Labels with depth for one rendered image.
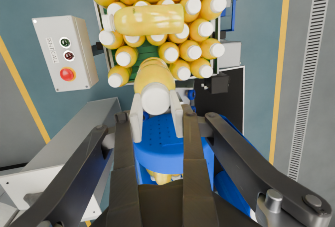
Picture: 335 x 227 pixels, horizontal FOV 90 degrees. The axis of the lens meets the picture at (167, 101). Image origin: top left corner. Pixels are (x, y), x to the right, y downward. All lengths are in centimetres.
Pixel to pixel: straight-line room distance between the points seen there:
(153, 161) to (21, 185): 64
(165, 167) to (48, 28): 49
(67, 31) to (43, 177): 63
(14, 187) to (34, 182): 8
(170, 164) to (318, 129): 243
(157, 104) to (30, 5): 172
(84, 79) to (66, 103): 136
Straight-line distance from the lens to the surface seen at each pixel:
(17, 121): 221
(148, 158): 52
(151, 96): 22
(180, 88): 70
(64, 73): 56
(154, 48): 71
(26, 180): 97
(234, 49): 84
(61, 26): 56
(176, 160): 49
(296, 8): 211
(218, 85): 68
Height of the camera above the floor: 161
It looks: 69 degrees down
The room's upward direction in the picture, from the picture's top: 164 degrees clockwise
